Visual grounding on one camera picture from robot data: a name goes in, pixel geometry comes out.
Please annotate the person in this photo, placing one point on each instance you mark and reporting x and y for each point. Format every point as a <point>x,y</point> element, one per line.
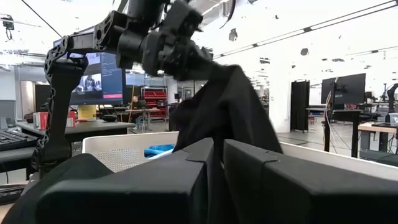
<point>134,109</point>

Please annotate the black keyboard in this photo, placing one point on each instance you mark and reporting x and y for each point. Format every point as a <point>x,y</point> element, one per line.
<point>12,140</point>

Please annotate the black ceiling camera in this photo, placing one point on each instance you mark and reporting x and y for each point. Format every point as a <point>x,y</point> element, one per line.
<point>7,25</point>

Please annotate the black curtain panel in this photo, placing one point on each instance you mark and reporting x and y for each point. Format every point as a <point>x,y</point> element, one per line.
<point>300,105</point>

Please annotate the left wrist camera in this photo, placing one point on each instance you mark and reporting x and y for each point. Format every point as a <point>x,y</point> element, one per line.
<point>183,15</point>

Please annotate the black garment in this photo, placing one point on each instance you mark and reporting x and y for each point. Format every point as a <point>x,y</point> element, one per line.
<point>230,109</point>

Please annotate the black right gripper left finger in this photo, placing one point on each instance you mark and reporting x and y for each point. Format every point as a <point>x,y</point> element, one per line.
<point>140,193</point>

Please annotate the blue fleece cloth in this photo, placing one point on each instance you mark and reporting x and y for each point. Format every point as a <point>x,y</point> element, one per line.
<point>157,149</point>

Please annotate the red shelf rack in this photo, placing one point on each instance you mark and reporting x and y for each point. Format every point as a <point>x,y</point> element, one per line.
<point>155,101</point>

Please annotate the grey desk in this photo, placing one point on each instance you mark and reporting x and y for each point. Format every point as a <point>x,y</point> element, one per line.
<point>93,127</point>

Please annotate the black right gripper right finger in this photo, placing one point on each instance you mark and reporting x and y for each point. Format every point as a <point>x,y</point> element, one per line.
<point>295,199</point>

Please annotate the computer monitor blue screen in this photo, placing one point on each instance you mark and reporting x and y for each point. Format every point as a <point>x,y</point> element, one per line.
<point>109,77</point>

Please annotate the red white box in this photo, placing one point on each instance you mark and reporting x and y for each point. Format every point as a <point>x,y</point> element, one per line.
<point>40,120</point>

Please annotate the yellow sign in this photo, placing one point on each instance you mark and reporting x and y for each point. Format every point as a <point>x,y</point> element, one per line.
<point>87,112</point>

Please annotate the white perforated plastic basket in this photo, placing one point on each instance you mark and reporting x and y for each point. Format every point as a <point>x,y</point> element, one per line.
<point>109,155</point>

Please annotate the black monitor on stand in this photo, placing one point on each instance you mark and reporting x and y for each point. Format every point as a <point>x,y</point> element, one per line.
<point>348,90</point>

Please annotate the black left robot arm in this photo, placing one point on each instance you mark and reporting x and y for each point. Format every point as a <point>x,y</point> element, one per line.
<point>62,93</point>

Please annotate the wooden side table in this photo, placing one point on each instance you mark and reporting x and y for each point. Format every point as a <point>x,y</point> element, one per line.
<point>376,127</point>

